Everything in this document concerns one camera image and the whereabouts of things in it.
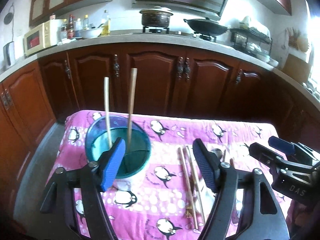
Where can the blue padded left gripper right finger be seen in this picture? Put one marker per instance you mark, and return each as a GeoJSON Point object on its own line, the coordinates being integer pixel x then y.
{"type": "Point", "coordinates": [208, 164]}

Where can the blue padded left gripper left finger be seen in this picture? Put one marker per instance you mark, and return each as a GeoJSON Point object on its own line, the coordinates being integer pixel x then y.
{"type": "Point", "coordinates": [109, 163]}

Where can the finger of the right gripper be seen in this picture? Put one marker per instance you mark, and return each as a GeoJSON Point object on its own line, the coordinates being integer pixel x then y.
{"type": "Point", "coordinates": [287, 148]}
{"type": "Point", "coordinates": [267, 157]}

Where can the metal spoon wooden handle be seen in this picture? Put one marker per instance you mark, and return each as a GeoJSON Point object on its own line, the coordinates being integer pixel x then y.
{"type": "Point", "coordinates": [218, 153]}

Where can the brown wooden chopstick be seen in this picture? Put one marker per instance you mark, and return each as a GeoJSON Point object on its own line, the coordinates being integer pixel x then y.
{"type": "Point", "coordinates": [224, 156]}
{"type": "Point", "coordinates": [133, 78]}

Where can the light bamboo chopstick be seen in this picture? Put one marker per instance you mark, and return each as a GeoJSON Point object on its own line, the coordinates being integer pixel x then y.
{"type": "Point", "coordinates": [196, 226]}
{"type": "Point", "coordinates": [107, 111]}

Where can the grey kitchen countertop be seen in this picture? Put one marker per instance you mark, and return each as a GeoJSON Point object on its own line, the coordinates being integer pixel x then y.
{"type": "Point", "coordinates": [171, 39]}

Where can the brown lower kitchen cabinets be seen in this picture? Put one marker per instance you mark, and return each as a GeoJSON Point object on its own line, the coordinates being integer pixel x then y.
{"type": "Point", "coordinates": [172, 80]}

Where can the white teal utensil holder cup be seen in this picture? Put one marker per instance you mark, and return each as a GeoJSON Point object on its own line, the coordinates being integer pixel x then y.
{"type": "Point", "coordinates": [122, 162]}

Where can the pink penguin table cloth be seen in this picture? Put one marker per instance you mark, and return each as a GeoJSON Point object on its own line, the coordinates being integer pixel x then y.
{"type": "Point", "coordinates": [159, 208]}

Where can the light bamboo chopstick in cup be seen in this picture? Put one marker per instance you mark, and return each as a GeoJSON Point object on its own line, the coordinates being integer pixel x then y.
{"type": "Point", "coordinates": [107, 111]}

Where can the brown wooden chopstick in cup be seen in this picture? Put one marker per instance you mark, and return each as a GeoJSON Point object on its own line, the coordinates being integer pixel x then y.
{"type": "Point", "coordinates": [133, 78]}

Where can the black dish rack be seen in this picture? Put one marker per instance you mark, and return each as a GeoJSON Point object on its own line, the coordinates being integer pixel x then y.
{"type": "Point", "coordinates": [250, 41]}

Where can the white bowl on counter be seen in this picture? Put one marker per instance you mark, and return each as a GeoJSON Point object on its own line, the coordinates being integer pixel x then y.
{"type": "Point", "coordinates": [90, 33]}

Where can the yellow oil bottle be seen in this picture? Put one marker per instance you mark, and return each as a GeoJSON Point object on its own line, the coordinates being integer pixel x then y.
{"type": "Point", "coordinates": [106, 24]}

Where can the dark sauce bottle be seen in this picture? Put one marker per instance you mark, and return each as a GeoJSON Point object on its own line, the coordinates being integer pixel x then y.
{"type": "Point", "coordinates": [70, 27]}

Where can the black wok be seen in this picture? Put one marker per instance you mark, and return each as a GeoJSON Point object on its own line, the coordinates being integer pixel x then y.
{"type": "Point", "coordinates": [206, 27]}

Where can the cream microwave oven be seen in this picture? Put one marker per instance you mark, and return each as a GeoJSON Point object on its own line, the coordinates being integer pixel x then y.
{"type": "Point", "coordinates": [43, 36]}

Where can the dark cooking pot with lid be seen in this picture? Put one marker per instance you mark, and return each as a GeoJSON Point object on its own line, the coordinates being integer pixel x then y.
{"type": "Point", "coordinates": [156, 17]}

